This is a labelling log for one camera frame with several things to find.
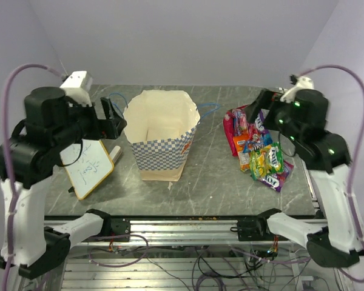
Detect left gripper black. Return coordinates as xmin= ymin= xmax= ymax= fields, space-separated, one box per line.
xmin=52 ymin=96 xmax=127 ymax=150

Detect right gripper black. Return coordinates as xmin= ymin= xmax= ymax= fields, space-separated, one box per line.
xmin=244 ymin=87 xmax=304 ymax=145

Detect red REAL chips bag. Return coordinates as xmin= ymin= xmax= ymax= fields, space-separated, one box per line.
xmin=223 ymin=105 xmax=246 ymax=157

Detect blue checkered paper bag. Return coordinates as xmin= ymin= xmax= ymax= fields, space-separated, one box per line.
xmin=109 ymin=89 xmax=221 ymax=182

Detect green yellow Foxs candy bag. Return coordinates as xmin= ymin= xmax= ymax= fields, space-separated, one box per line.
xmin=249 ymin=142 xmax=284 ymax=180

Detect green orange Foxs candy bag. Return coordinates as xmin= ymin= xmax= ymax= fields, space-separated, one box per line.
xmin=233 ymin=134 xmax=250 ymax=172

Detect purple Foxs candy bag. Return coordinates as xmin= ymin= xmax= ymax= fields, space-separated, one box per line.
xmin=258 ymin=161 xmax=294 ymax=193
xmin=231 ymin=109 xmax=266 ymax=136

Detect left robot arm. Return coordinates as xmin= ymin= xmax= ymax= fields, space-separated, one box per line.
xmin=0 ymin=87 xmax=127 ymax=279

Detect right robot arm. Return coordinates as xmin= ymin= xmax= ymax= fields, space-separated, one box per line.
xmin=244 ymin=89 xmax=364 ymax=269

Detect white whiteboard marker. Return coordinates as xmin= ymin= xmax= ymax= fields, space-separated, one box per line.
xmin=109 ymin=145 xmax=122 ymax=164

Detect small blue snack packet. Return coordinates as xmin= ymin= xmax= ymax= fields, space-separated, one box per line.
xmin=243 ymin=132 xmax=273 ymax=153

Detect small yellow-framed whiteboard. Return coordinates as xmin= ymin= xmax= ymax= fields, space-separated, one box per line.
xmin=60 ymin=139 xmax=115 ymax=200

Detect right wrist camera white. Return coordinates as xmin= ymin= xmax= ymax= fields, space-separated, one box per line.
xmin=280 ymin=75 xmax=314 ymax=103

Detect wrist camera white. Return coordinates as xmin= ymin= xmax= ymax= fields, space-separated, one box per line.
xmin=60 ymin=71 xmax=93 ymax=107
xmin=280 ymin=75 xmax=314 ymax=103

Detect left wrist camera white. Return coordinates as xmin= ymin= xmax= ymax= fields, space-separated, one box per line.
xmin=60 ymin=71 xmax=93 ymax=107

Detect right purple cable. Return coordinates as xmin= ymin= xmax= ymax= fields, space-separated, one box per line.
xmin=298 ymin=64 xmax=364 ymax=283

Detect purple cable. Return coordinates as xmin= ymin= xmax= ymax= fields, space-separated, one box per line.
xmin=298 ymin=64 xmax=364 ymax=283
xmin=1 ymin=63 xmax=64 ymax=291

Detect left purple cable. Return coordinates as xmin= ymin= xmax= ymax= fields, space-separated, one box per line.
xmin=1 ymin=63 xmax=64 ymax=291

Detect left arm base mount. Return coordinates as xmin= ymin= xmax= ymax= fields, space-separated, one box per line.
xmin=107 ymin=218 xmax=131 ymax=243

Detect aluminium frame rail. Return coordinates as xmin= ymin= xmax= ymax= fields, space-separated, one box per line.
xmin=42 ymin=219 xmax=337 ymax=246

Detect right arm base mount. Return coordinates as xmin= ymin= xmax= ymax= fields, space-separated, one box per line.
xmin=230 ymin=218 xmax=270 ymax=241

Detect loose wires under table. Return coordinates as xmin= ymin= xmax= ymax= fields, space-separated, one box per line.
xmin=87 ymin=235 xmax=310 ymax=291

